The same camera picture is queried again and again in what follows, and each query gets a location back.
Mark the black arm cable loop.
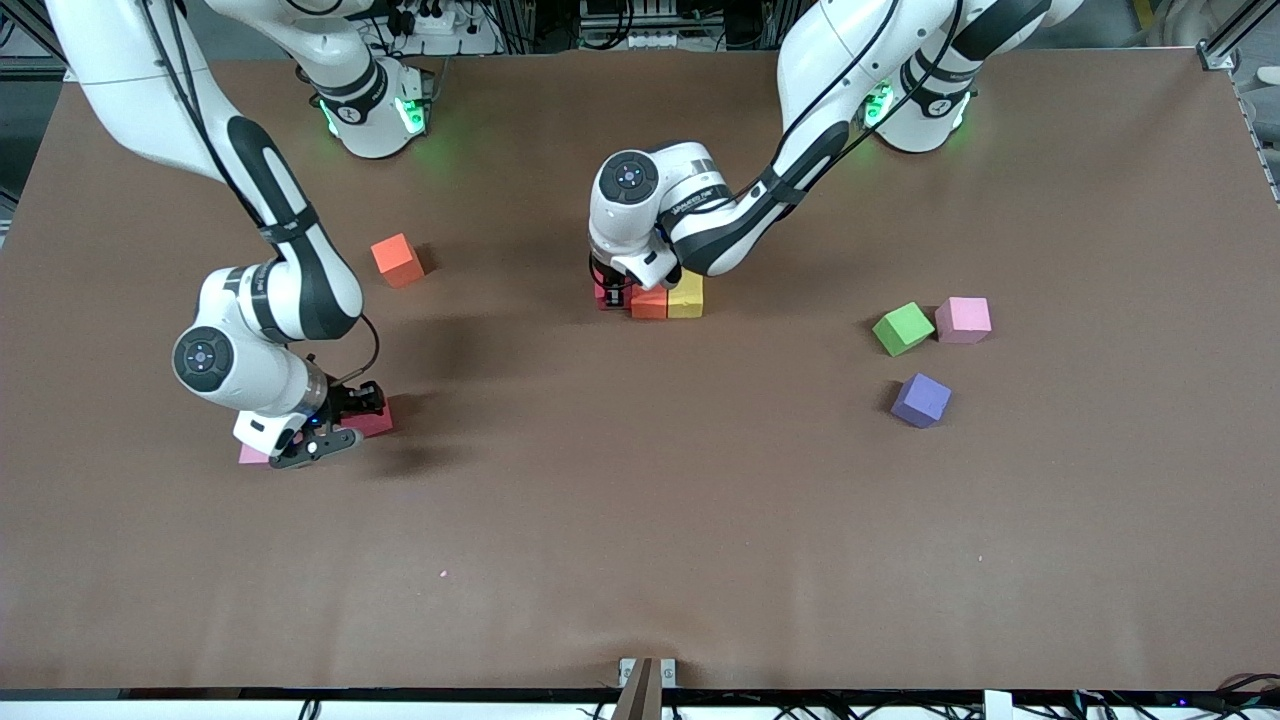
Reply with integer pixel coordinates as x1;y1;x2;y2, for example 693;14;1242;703
335;315;382;387

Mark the white power strip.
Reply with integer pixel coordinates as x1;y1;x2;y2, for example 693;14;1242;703
385;5;501;56

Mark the green foam cube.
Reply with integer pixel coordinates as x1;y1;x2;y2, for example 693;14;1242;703
872;301;936;358

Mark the aluminium frame post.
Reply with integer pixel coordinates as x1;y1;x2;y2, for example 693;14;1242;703
1195;0;1280;73

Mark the metal table edge bracket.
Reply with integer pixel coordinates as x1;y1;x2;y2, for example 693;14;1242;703
617;656;678;720

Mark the purple foam cube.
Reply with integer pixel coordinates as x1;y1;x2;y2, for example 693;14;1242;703
890;373;953;429

